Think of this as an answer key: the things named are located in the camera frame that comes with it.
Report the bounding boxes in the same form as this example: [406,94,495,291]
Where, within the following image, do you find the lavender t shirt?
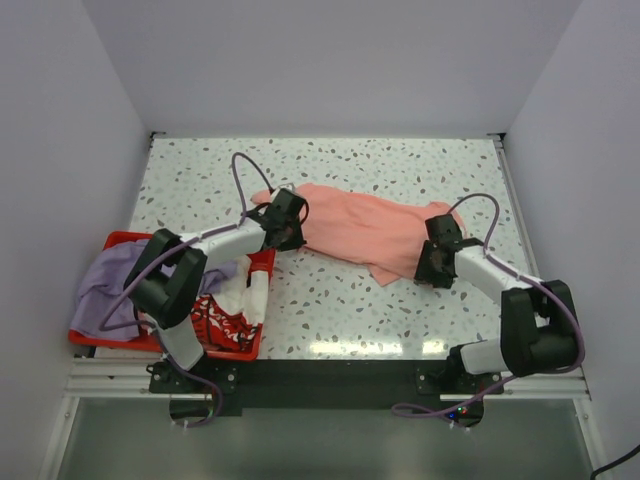
[70,239,238,342]

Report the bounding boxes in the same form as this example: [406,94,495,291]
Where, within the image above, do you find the aluminium frame rail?
[40,353,608,479]

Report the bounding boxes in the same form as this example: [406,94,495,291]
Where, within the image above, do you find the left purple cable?
[99,151,276,429]

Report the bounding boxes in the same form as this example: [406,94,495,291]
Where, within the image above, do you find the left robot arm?
[123,189,309,392]

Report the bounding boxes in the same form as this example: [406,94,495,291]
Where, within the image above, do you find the purple cable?
[99,151,276,429]
[390,193,585,419]

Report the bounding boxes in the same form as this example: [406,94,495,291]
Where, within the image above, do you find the pink t shirt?
[249,183,469,287]

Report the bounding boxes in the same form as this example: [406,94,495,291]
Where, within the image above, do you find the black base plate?
[146,359,504,423]

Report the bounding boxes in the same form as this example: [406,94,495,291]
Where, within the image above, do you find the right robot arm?
[414,214,585,393]

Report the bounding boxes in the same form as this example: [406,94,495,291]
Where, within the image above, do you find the white red printed t shirt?
[191,250,275,361]

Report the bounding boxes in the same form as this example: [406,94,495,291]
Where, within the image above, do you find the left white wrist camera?
[271,183,296,197]

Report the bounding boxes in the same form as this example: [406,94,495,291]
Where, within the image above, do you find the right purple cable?
[390,193,585,419]

